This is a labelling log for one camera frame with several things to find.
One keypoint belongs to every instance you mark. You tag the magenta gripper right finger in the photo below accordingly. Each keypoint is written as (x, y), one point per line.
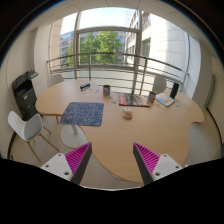
(153, 166)

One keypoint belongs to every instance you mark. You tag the red black magazine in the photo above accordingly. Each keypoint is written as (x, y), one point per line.
(126, 99)

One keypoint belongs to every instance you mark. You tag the black office printer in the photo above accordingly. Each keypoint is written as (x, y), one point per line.
(25, 95)

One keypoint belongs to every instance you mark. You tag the blue patterned mouse pad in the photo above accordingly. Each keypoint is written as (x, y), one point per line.
(83, 113)

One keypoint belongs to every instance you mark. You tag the black stapler box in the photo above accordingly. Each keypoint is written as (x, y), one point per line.
(84, 86)

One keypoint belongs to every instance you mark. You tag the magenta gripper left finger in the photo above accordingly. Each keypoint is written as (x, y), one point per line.
(70, 166)

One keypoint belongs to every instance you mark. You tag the white patterned mug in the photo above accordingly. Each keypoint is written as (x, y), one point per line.
(151, 96)

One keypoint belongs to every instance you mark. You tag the black speaker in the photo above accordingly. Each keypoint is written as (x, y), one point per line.
(174, 90)

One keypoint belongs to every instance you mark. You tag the white chair far right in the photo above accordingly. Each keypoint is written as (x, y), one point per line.
(159, 84)

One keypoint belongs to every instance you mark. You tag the white computer mouse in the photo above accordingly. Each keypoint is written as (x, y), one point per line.
(127, 113)

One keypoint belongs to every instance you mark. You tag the white chair wooden legs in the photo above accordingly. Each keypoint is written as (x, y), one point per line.
(28, 130)

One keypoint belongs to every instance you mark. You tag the light blue book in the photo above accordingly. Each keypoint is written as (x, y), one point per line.
(164, 99)

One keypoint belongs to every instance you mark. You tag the white chair behind table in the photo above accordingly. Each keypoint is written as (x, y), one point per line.
(55, 79)

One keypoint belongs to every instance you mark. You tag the dark patterned mug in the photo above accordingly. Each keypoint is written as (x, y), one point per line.
(106, 90)

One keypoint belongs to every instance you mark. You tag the metal balcony railing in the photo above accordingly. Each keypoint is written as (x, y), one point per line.
(123, 72)

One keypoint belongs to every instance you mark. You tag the round wooden table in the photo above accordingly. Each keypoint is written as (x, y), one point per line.
(165, 130)

